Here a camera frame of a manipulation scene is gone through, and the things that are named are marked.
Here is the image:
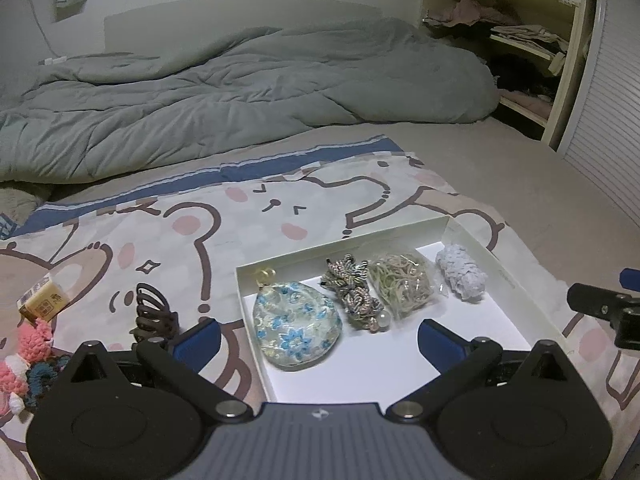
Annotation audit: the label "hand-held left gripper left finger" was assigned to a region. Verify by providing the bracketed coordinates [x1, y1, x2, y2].
[65, 318, 253, 423]

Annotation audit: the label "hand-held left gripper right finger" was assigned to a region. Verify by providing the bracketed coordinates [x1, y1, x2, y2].
[385, 318, 578, 423]

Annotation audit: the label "brown hair claw clip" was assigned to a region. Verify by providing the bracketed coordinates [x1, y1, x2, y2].
[129, 283, 181, 350]

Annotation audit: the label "white cardboard box tray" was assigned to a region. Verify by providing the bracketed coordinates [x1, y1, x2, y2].
[235, 215, 572, 404]

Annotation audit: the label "clear bag of rubber bands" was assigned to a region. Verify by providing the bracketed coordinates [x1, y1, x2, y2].
[368, 250, 437, 319]

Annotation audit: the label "pale grey knit scrunchie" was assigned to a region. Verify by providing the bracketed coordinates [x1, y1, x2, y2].
[434, 242, 489, 305]

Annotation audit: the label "striped braided cord hair tie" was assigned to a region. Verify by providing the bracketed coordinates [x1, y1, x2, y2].
[320, 256, 394, 335]

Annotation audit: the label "blue floral fabric pouch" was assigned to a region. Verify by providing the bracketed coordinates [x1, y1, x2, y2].
[252, 268, 345, 372]

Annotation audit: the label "dark blue brown crochet scrunchie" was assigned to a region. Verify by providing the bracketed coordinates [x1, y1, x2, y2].
[24, 354, 74, 413]

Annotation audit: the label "yellow tissue packet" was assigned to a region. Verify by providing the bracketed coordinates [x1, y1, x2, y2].
[16, 272, 69, 324]

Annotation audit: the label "pink crochet doll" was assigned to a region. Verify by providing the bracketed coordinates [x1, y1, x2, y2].
[0, 318, 57, 417]

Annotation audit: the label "bear printed blanket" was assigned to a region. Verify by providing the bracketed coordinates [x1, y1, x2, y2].
[0, 135, 633, 480]

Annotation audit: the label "beige bed sheet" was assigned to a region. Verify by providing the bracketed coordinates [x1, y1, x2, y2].
[47, 119, 640, 480]

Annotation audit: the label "white slatted door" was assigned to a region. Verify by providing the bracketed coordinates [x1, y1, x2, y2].
[556, 0, 640, 222]

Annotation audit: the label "cream shelf cabinet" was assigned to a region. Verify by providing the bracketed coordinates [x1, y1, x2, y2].
[419, 0, 597, 150]

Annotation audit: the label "dark clothes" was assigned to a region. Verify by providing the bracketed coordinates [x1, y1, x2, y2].
[486, 54, 555, 99]

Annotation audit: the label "grey duvet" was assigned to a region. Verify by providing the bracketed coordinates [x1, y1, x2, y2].
[0, 16, 501, 184]

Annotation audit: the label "folded beige clothes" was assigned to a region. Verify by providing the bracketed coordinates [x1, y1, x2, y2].
[489, 24, 572, 54]

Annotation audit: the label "pink crumpled clothes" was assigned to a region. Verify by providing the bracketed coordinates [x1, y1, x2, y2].
[423, 0, 524, 29]

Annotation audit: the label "white cable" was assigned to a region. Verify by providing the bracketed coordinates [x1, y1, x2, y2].
[27, 0, 62, 61]

